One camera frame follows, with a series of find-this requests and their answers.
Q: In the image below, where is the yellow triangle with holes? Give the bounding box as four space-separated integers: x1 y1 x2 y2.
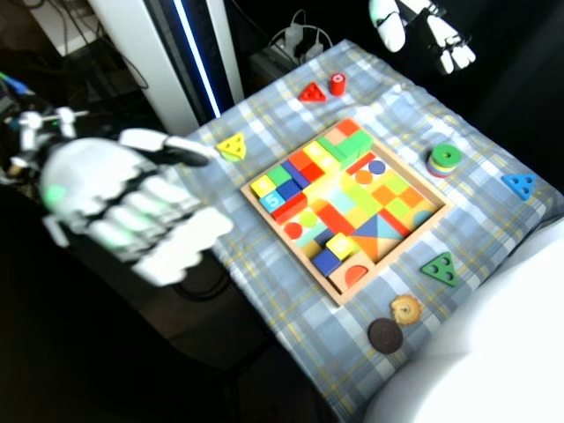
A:
215 132 248 159

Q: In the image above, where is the red long bar block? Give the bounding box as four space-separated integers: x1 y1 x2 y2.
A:
271 192 309 225

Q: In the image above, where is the dark red cube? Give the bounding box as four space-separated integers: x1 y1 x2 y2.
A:
303 162 328 182

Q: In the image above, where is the yellow cube with E print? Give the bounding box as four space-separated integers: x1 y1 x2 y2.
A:
302 140 330 162

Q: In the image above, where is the white desk board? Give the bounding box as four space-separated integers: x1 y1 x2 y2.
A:
24 0 108 57

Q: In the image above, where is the black box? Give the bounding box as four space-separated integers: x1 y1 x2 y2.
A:
249 46 305 83

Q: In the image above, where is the white robot body shell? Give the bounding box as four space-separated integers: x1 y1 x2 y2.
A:
363 206 564 423

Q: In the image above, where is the wooden block with red semicircle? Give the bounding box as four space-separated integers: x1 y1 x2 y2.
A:
328 252 376 294

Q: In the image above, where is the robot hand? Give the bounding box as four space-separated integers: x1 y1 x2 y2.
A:
425 15 477 75
39 129 234 287

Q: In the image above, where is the white power adapter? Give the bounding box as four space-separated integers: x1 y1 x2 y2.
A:
281 24 306 53
305 37 330 61

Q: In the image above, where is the green cube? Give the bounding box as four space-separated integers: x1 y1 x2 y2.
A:
266 166 294 187
337 140 362 160
351 130 375 152

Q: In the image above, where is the yellow number cube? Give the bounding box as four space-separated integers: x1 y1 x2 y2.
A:
325 232 360 261

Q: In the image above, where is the yellow cube with two bars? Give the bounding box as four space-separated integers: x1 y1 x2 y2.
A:
249 174 278 199

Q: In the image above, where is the blue triangle with holes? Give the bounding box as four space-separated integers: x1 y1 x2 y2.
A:
501 173 538 202

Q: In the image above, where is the blue plaid cloth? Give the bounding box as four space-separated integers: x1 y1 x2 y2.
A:
167 39 555 423

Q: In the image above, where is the wooden puzzle tray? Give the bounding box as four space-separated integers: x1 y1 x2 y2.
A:
240 116 453 308

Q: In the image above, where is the yellow cube with S print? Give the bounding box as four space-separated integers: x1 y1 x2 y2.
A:
319 153 343 175

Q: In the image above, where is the dark chocolate toy cookie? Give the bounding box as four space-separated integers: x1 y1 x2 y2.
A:
367 317 404 354

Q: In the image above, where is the tan toy biscuit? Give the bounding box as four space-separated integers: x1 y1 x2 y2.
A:
389 293 425 328

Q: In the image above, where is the green wooden ring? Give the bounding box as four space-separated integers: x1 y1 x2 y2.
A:
430 143 461 169

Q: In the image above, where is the white column with blue light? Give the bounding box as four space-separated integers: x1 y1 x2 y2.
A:
86 0 246 138

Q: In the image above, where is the green triangle with holes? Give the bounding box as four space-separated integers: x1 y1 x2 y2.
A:
419 251 460 288

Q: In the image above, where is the red triangle with holes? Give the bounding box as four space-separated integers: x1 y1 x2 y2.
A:
298 81 329 104

